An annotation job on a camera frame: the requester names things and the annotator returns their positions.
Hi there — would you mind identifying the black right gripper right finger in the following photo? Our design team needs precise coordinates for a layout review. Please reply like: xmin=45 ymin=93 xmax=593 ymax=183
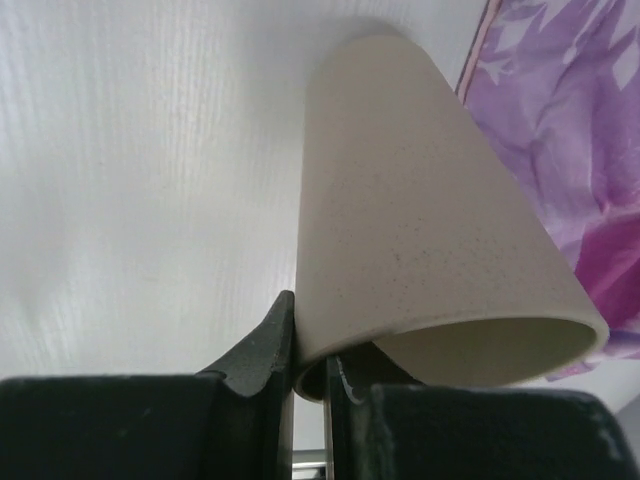
xmin=324 ymin=357 xmax=628 ymax=479

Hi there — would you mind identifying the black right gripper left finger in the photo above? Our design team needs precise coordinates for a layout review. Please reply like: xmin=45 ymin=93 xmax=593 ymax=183
xmin=1 ymin=291 xmax=294 ymax=479

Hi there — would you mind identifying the cream beige cup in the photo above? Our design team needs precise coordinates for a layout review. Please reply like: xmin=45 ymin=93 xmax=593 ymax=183
xmin=295 ymin=35 xmax=609 ymax=401

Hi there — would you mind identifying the purple Elsa placemat cloth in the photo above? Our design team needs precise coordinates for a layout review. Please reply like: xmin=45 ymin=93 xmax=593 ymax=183
xmin=459 ymin=1 xmax=639 ymax=376

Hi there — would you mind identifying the aluminium front rail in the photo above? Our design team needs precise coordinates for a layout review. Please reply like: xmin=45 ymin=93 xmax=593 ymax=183
xmin=291 ymin=450 xmax=327 ymax=480

